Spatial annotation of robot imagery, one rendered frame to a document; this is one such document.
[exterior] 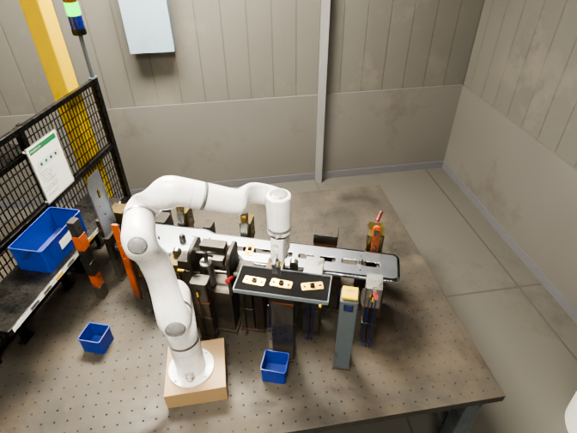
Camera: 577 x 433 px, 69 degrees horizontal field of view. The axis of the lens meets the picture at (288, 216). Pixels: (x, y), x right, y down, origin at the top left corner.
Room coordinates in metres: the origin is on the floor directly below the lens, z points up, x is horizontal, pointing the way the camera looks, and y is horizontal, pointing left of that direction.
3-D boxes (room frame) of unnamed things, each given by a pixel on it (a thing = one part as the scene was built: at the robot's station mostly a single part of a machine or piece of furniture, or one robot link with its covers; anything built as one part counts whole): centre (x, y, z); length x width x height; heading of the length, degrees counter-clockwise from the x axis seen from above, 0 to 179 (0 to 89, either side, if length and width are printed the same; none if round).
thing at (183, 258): (1.34, 0.45, 0.91); 0.07 x 0.05 x 0.42; 169
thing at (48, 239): (1.49, 1.11, 1.10); 0.30 x 0.17 x 0.13; 170
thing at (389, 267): (1.51, 0.17, 1.00); 1.38 x 0.22 x 0.02; 79
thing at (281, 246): (1.13, 0.03, 1.37); 0.10 x 0.07 x 0.11; 165
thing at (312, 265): (1.27, -0.10, 0.90); 0.13 x 0.08 x 0.41; 169
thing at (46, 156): (1.79, 1.17, 1.30); 0.23 x 0.02 x 0.31; 169
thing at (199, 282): (1.22, 0.38, 0.89); 0.09 x 0.08 x 0.38; 169
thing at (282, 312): (1.13, 0.02, 0.92); 0.10 x 0.08 x 0.45; 79
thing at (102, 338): (1.19, 0.89, 0.75); 0.11 x 0.10 x 0.09; 79
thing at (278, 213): (1.14, 0.03, 1.52); 0.09 x 0.08 x 0.13; 12
